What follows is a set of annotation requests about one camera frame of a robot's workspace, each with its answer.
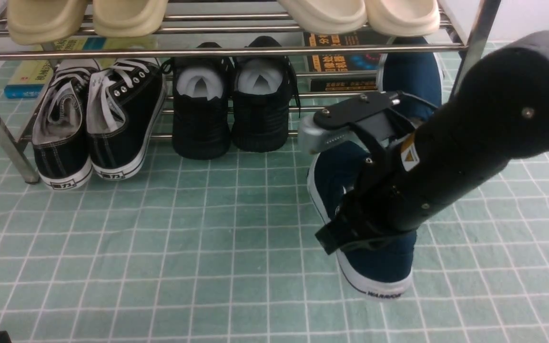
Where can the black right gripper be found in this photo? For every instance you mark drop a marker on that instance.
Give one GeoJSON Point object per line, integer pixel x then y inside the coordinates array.
{"type": "Point", "coordinates": [361, 176]}

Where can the navy slip-on shoe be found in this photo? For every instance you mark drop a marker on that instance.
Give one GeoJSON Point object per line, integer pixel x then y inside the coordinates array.
{"type": "Point", "coordinates": [416, 73]}
{"type": "Point", "coordinates": [384, 273]}

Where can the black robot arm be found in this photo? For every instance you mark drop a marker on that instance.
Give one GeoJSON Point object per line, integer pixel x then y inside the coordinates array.
{"type": "Point", "coordinates": [499, 113]}

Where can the right black plaid shoe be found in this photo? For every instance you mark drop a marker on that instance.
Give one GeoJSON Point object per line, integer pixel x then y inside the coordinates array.
{"type": "Point", "coordinates": [264, 86]}

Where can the black plaid shoe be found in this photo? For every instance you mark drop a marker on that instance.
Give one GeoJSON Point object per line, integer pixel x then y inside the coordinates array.
{"type": "Point", "coordinates": [201, 92]}
{"type": "Point", "coordinates": [264, 86]}

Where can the left black plaid shoe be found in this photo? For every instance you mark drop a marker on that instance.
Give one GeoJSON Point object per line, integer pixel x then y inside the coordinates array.
{"type": "Point", "coordinates": [201, 92]}

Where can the silver metal shoe rack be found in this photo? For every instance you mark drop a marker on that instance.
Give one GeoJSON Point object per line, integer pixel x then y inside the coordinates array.
{"type": "Point", "coordinates": [470, 47]}

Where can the green checkered tablecloth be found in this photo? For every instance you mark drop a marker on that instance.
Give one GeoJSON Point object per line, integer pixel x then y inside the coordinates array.
{"type": "Point", "coordinates": [224, 252]}

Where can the black book yellow text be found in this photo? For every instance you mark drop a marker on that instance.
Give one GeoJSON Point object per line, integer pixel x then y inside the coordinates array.
{"type": "Point", "coordinates": [337, 73]}

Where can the right cream slipper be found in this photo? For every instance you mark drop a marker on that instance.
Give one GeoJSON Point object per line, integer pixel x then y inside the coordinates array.
{"type": "Point", "coordinates": [403, 18]}

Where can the cream slipper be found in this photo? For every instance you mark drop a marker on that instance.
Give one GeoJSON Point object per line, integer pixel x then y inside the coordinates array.
{"type": "Point", "coordinates": [403, 18]}
{"type": "Point", "coordinates": [327, 17]}

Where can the left cream slipper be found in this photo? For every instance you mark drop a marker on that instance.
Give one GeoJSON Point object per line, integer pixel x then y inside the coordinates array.
{"type": "Point", "coordinates": [327, 17]}

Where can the right black canvas sneaker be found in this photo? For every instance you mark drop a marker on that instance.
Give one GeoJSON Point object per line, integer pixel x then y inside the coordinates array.
{"type": "Point", "coordinates": [124, 102]}

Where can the black canvas sneaker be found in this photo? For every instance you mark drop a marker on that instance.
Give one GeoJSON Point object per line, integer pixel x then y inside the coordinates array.
{"type": "Point", "coordinates": [59, 142]}
{"type": "Point", "coordinates": [124, 102]}

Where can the left black canvas sneaker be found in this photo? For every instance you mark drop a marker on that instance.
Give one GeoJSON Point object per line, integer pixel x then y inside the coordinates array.
{"type": "Point", "coordinates": [59, 142]}

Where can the right olive green slipper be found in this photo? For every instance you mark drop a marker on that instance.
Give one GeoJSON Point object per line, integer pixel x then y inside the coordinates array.
{"type": "Point", "coordinates": [128, 18]}

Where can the olive green slipper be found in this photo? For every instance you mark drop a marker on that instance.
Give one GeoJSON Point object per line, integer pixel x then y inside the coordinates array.
{"type": "Point", "coordinates": [128, 18]}
{"type": "Point", "coordinates": [33, 22]}

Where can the blue and yellow book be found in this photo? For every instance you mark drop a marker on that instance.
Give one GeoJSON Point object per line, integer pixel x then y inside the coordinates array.
{"type": "Point", "coordinates": [30, 76]}

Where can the left olive green slipper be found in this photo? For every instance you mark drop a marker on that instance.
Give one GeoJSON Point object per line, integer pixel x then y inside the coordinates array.
{"type": "Point", "coordinates": [33, 22]}

